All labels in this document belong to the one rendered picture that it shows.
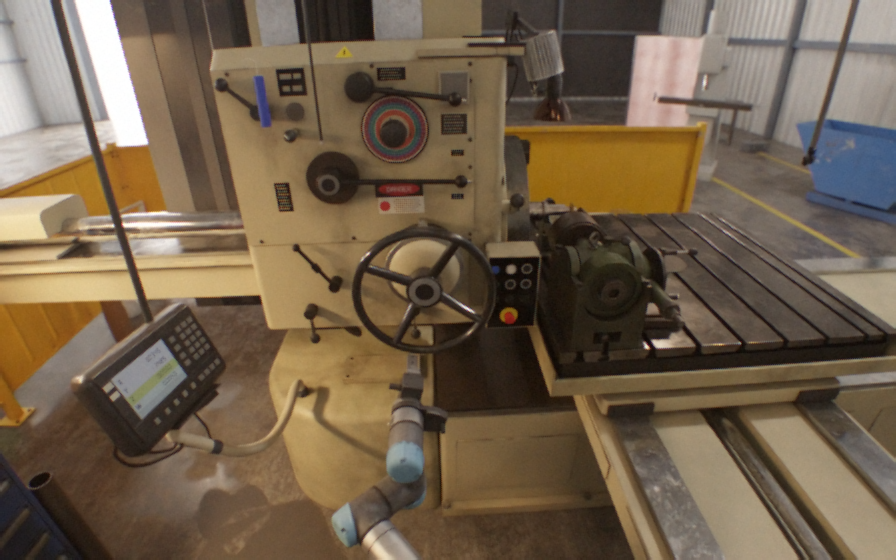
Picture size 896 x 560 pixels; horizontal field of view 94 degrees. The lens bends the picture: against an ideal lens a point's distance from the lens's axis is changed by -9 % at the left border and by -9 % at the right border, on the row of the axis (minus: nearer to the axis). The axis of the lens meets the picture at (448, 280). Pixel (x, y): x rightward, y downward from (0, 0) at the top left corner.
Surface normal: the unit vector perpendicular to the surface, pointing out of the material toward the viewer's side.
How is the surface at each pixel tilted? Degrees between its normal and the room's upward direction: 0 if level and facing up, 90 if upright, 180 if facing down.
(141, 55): 90
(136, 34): 90
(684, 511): 0
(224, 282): 90
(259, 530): 0
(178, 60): 90
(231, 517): 0
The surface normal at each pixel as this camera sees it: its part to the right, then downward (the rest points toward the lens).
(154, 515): -0.02, -0.88
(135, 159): 0.04, 0.48
